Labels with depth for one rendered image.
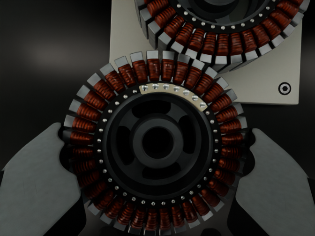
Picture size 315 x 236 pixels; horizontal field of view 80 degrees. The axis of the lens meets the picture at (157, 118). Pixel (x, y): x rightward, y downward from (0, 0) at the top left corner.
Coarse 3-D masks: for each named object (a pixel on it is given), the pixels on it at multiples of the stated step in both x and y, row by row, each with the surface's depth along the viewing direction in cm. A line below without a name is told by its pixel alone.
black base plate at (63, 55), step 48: (0, 0) 16; (48, 0) 16; (96, 0) 16; (0, 48) 16; (48, 48) 16; (96, 48) 16; (0, 96) 16; (48, 96) 16; (0, 144) 16; (144, 144) 16; (192, 144) 16; (288, 144) 16
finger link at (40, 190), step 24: (48, 144) 9; (24, 168) 8; (48, 168) 8; (0, 192) 7; (24, 192) 7; (48, 192) 7; (72, 192) 7; (0, 216) 6; (24, 216) 6; (48, 216) 6; (72, 216) 6
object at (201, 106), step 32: (128, 64) 11; (160, 64) 11; (192, 64) 11; (96, 96) 10; (128, 96) 11; (160, 96) 13; (192, 96) 11; (224, 96) 11; (96, 128) 11; (128, 128) 13; (224, 128) 11; (96, 160) 11; (160, 160) 12; (192, 160) 13; (224, 160) 11; (96, 192) 11; (128, 192) 11; (160, 192) 12; (192, 192) 11; (224, 192) 11; (160, 224) 11; (192, 224) 12
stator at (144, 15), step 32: (160, 0) 11; (192, 0) 13; (224, 0) 12; (256, 0) 13; (288, 0) 11; (160, 32) 12; (192, 32) 11; (224, 32) 11; (256, 32) 11; (288, 32) 12; (224, 64) 12
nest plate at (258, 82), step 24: (120, 0) 15; (240, 0) 15; (120, 24) 15; (120, 48) 15; (144, 48) 15; (288, 48) 15; (240, 72) 15; (264, 72) 15; (288, 72) 15; (240, 96) 15; (264, 96) 15; (288, 96) 15
